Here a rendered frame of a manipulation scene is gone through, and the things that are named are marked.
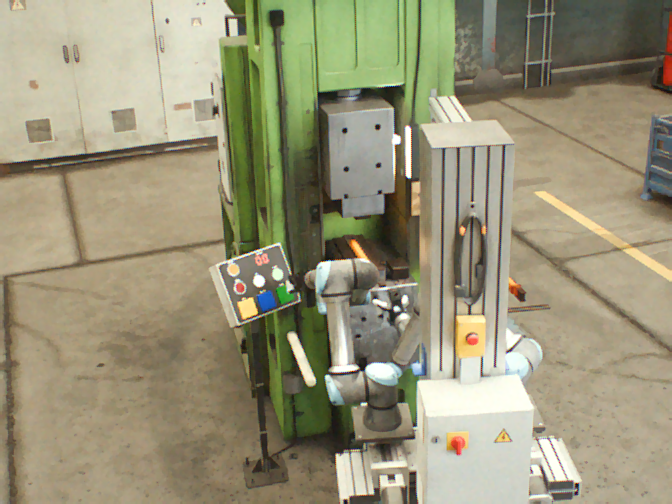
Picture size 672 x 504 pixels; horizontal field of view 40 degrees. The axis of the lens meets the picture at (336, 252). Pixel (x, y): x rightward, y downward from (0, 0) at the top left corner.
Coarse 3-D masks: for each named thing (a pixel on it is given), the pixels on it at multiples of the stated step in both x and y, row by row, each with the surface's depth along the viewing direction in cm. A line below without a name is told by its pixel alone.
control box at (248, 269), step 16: (240, 256) 409; (256, 256) 413; (272, 256) 417; (224, 272) 403; (240, 272) 407; (256, 272) 411; (272, 272) 415; (288, 272) 420; (224, 288) 402; (256, 288) 410; (272, 288) 414; (224, 304) 406; (256, 304) 408; (288, 304) 417; (240, 320) 403
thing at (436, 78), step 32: (416, 0) 408; (448, 0) 413; (416, 32) 414; (448, 32) 418; (416, 64) 420; (448, 64) 425; (416, 96) 426; (416, 224) 452; (416, 256) 459; (416, 384) 490; (416, 416) 498
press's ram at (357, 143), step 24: (336, 120) 407; (360, 120) 409; (384, 120) 412; (336, 144) 411; (360, 144) 414; (384, 144) 416; (336, 168) 416; (360, 168) 418; (384, 168) 421; (336, 192) 420; (360, 192) 423; (384, 192) 426
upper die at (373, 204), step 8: (336, 200) 434; (344, 200) 423; (352, 200) 424; (360, 200) 425; (368, 200) 426; (376, 200) 427; (336, 208) 436; (344, 208) 424; (352, 208) 425; (360, 208) 426; (368, 208) 427; (376, 208) 428; (344, 216) 426; (352, 216) 427
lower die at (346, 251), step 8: (336, 240) 473; (344, 240) 473; (360, 240) 472; (336, 248) 467; (344, 248) 464; (352, 248) 461; (368, 248) 462; (344, 256) 455; (352, 256) 455; (368, 256) 454; (376, 256) 453; (376, 264) 445; (384, 272) 443; (384, 280) 444
